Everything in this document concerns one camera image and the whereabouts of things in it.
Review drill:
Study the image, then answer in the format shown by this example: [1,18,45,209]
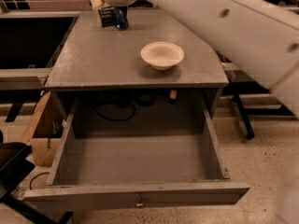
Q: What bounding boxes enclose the dark blue rxbar wrapper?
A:
[98,7,121,27]

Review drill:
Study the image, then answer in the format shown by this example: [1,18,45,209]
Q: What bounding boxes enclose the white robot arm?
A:
[92,0,299,116]

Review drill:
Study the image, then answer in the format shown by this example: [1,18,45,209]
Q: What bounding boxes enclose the open grey top drawer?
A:
[24,98,249,211]

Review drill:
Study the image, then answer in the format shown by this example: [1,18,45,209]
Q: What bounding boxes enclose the small metal drawer knob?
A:
[135,198,144,208]

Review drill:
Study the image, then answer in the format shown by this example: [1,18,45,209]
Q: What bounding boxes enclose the blue pepsi can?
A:
[115,7,129,31]

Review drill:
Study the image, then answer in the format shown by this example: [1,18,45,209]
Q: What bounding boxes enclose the white paper bowl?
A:
[140,42,184,71]

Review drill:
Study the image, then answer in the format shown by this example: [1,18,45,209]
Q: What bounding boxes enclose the grey wooden cabinet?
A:
[46,9,228,119]

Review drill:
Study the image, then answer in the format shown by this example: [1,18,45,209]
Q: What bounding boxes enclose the brown cardboard box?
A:
[21,92,63,167]

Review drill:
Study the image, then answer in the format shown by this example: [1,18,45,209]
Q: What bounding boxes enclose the black chair at left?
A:
[0,132,74,224]

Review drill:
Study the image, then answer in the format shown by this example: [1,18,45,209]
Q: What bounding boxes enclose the black stand leg right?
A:
[234,93,255,140]

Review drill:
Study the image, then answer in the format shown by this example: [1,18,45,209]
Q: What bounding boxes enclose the black cable behind cabinet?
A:
[92,91,157,122]

